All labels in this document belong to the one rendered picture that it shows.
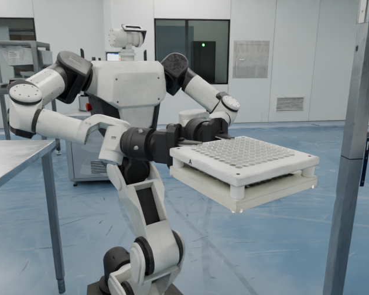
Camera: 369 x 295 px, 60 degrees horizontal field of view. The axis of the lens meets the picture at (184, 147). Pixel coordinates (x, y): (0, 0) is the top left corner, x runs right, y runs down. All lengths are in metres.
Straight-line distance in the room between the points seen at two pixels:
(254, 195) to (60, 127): 0.54
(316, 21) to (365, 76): 5.61
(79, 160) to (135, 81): 2.37
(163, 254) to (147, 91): 0.59
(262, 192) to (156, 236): 0.64
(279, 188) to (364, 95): 0.77
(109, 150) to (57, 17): 5.48
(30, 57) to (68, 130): 3.39
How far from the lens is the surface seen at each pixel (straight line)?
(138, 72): 1.18
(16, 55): 4.32
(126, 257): 1.68
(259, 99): 6.53
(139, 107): 1.21
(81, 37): 6.19
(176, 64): 1.33
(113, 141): 0.89
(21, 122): 0.94
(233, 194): 0.62
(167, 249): 1.22
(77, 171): 3.52
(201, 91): 1.30
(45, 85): 1.05
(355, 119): 1.38
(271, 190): 0.68
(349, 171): 1.43
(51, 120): 0.91
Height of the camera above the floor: 1.28
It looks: 15 degrees down
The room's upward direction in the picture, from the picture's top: straight up
